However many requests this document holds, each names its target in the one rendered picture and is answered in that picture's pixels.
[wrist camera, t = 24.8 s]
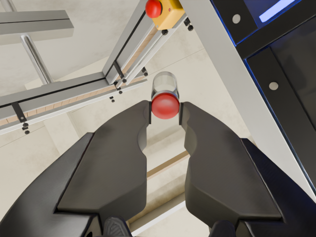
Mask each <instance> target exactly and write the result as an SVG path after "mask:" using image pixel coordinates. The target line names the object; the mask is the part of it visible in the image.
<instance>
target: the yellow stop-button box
mask: <svg viewBox="0 0 316 237"><path fill-rule="evenodd" d="M158 1H159V2H160V5H161V13H160V15H159V17H157V18H152V20H153V22H154V24H155V26H156V28H157V29H158V30H164V29H171V28H172V29H173V28H176V27H177V26H178V25H179V24H180V23H181V22H182V20H183V19H184V18H185V17H186V16H187V15H186V13H185V11H184V9H183V7H182V5H181V3H180V2H179V0H158Z"/></svg>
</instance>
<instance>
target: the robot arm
mask: <svg viewBox="0 0 316 237"><path fill-rule="evenodd" d="M149 124H151V101H148V100H142V101H140V102H138V103H137V104H135V105H133V106H131V107H129V108H128V109H126V110H124V111H122V112H120V113H118V114H117V115H115V116H113V117H112V118H110V119H109V120H107V121H106V122H105V123H104V124H102V125H101V126H100V127H99V128H98V129H97V130H95V131H94V132H87V133H86V134H85V135H83V136H82V137H81V138H80V139H79V140H78V141H77V142H75V143H74V144H73V145H72V146H71V147H70V148H69V149H68V150H67V151H66V152H65V153H63V154H62V155H61V156H60V157H59V158H58V159H57V160H55V161H54V162H53V163H52V164H51V165H50V166H49V167H47V168H46V169H45V170H44V171H43V172H42V173H41V174H40V175H39V176H38V177H36V178H35V179H34V180H33V181H32V182H31V184H30V185H29V186H28V187H27V188H26V189H25V190H24V191H23V192H22V194H21V195H20V196H19V197H18V198H17V200H16V201H15V202H14V203H13V205H12V206H11V207H10V208H9V210H8V211H7V213H6V214H5V215H4V217H3V218H2V220H1V221H0V237H133V236H132V234H131V232H130V230H129V228H128V226H127V224H126V221H127V220H129V219H131V218H132V217H134V216H135V215H137V214H138V213H140V212H141V211H142V210H143V209H144V208H145V207H146V203H147V158H146V156H145V155H144V153H143V152H142V151H143V150H144V148H145V147H146V146H147V127H148V126H149ZM179 125H180V126H182V128H183V129H184V130H185V140H184V148H185V149H186V151H187V152H188V153H189V155H190V158H189V161H188V167H187V173H186V179H185V185H184V188H185V205H186V208H187V210H188V211H189V212H190V213H191V214H192V215H194V216H195V217H197V218H198V219H199V220H201V221H202V222H203V223H205V224H206V225H207V226H208V227H209V233H210V234H209V236H208V237H316V203H315V202H314V201H313V200H312V198H311V197H310V196H309V195H308V194H307V193H306V192H305V191H304V190H303V189H302V188H301V187H300V186H299V185H298V184H297V183H296V182H295V181H294V180H293V179H292V178H290V177H289V176H288V175H287V174H286V173H285V172H284V171H283V170H282V169H281V168H279V167H278V166H277V165H276V164H275V163H274V162H273V161H272V160H271V159H270V158H268V157H267V156H266V155H265V154H264V153H263V152H262V151H261V150H260V149H259V148H257V147H256V146H255V145H254V144H253V143H252V142H251V141H250V140H249V139H248V138H240V137H239V136H238V135H237V134H236V133H235V132H234V131H233V130H232V129H230V128H229V127H228V126H227V125H226V124H224V123H223V122H222V121H220V120H219V119H217V118H216V117H214V116H213V115H211V114H209V113H208V112H206V111H204V110H203V109H201V108H199V107H197V106H196V105H194V104H192V103H191V102H180V106H179Z"/></svg>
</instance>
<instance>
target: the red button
mask: <svg viewBox="0 0 316 237"><path fill-rule="evenodd" d="M145 11H146V14H147V16H148V17H150V18H157V17H159V15H160V13H161V5H160V2H159V1H158V0H148V1H147V2H146V5H145Z"/></svg>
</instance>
